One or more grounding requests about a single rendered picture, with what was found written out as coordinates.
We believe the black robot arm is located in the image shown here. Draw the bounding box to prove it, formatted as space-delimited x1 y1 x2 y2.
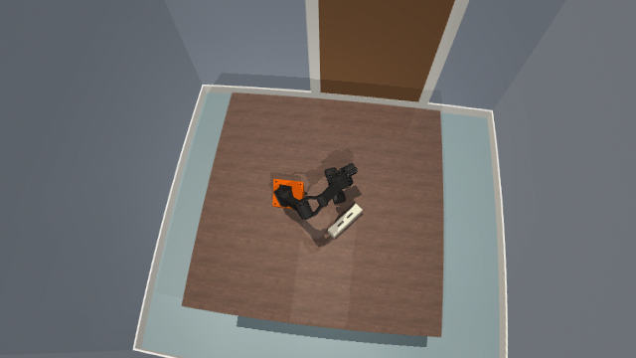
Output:
273 163 358 220

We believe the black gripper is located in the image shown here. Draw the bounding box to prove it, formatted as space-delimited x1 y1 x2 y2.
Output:
325 167 346 204

